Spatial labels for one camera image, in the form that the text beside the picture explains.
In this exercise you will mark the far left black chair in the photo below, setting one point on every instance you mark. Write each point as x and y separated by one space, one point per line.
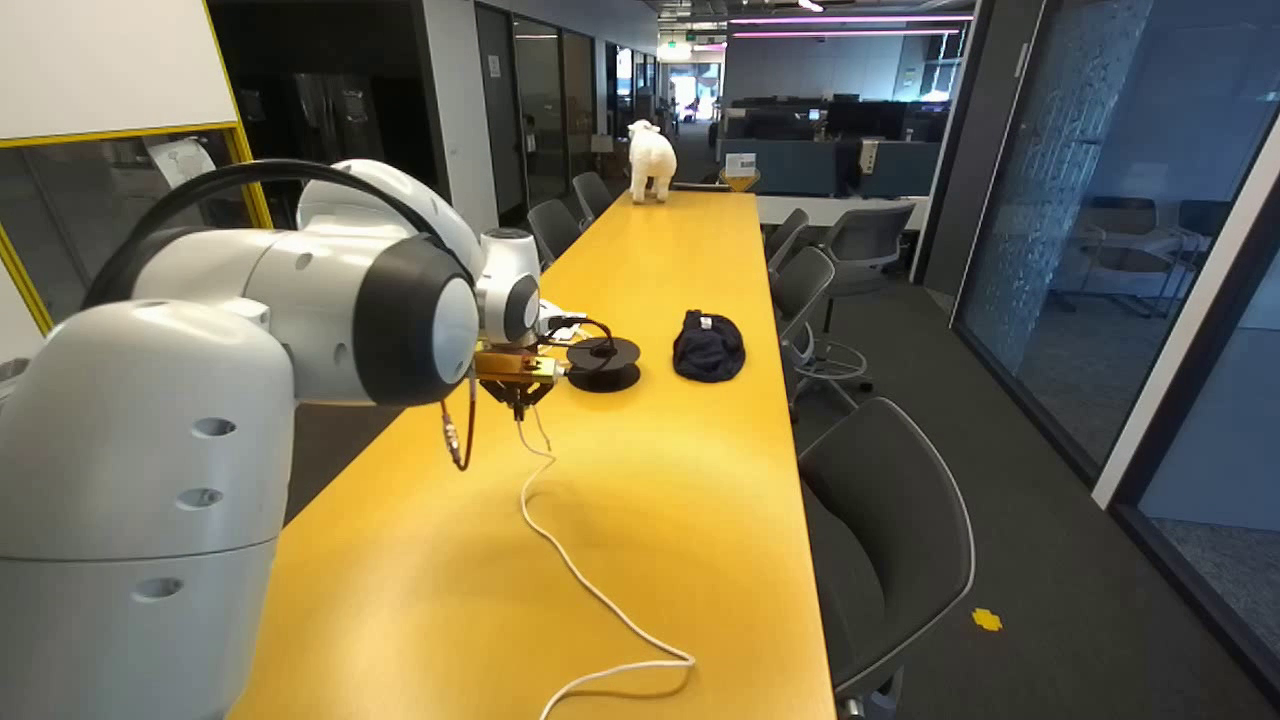
595 192

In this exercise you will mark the left side black chair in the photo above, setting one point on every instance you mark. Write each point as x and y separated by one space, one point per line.
552 226

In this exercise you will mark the white plush toy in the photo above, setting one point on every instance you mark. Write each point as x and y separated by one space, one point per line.
651 159

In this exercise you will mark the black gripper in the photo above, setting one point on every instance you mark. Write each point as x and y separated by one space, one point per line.
518 372

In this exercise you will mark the black filament spool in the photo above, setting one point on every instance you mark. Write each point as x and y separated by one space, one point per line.
605 367

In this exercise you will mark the far grey office chair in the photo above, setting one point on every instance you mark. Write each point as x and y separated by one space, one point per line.
865 240

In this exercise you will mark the yellow floor marker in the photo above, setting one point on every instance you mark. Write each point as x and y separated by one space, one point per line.
990 621

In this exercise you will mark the near black office chair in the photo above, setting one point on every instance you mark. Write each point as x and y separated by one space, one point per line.
894 548

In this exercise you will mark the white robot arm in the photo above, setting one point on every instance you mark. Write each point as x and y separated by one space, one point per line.
145 445

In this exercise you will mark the black office chair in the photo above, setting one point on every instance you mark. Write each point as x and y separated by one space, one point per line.
894 548
803 284

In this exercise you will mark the black cap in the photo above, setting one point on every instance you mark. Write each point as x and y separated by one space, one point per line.
707 347

